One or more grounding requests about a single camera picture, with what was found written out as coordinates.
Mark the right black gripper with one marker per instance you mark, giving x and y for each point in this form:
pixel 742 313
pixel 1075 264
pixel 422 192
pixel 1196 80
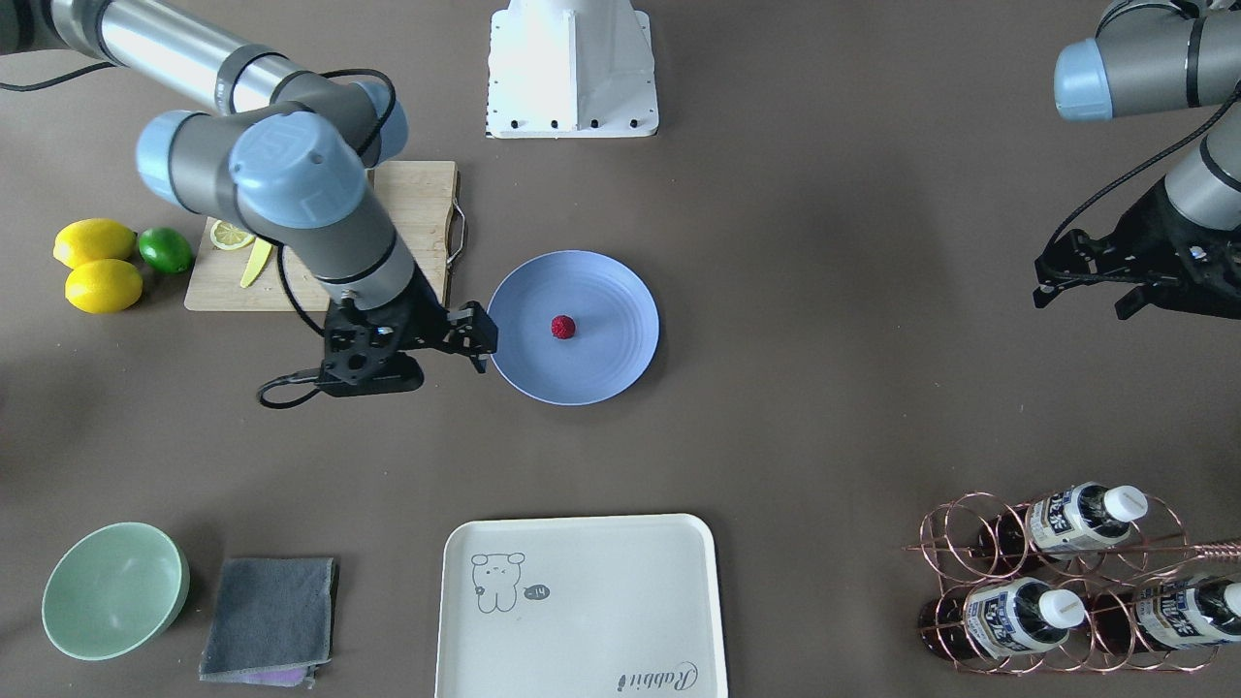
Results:
pixel 423 317

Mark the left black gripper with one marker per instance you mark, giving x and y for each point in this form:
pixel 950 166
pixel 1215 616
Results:
pixel 1142 242

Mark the red strawberry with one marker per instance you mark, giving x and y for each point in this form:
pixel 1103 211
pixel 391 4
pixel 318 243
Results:
pixel 563 327

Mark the blue round plate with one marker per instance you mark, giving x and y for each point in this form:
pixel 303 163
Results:
pixel 617 327

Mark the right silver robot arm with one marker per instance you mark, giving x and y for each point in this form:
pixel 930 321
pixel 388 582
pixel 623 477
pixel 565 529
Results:
pixel 284 153

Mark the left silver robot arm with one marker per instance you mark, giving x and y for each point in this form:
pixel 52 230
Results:
pixel 1153 56

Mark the wooden cutting board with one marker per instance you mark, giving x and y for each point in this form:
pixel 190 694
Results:
pixel 419 197

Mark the yellow plastic knife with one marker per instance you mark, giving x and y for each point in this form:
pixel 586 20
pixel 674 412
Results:
pixel 257 261

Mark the lemon slice lower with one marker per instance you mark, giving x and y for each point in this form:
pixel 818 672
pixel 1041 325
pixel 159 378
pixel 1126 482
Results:
pixel 227 237

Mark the dark drink bottle upper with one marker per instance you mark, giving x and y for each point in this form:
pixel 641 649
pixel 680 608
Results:
pixel 1085 518

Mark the dark drink bottle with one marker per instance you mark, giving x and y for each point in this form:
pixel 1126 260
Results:
pixel 1085 518
pixel 994 622
pixel 1201 611

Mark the cream rabbit tray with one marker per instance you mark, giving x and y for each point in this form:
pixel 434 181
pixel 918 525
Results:
pixel 615 606

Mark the green lime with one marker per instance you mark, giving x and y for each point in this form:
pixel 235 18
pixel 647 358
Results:
pixel 165 250

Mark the grey folded cloth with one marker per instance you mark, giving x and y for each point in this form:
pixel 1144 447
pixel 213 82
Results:
pixel 272 623

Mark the yellow lemon near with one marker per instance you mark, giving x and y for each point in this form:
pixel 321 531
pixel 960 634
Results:
pixel 104 286

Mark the yellow lemon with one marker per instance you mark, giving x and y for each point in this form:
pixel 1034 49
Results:
pixel 93 239
pixel 104 286

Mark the yellow lemon far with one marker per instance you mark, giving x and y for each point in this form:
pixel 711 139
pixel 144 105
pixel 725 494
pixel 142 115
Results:
pixel 93 239

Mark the green bowl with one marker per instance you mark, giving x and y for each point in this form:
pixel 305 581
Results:
pixel 115 590

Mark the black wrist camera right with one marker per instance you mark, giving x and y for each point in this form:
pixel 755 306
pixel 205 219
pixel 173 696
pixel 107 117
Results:
pixel 364 351

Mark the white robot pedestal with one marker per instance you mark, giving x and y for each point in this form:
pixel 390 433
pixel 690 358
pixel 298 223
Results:
pixel 571 70

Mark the copper wire bottle rack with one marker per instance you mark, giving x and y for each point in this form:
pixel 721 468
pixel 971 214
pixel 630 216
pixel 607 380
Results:
pixel 1161 554

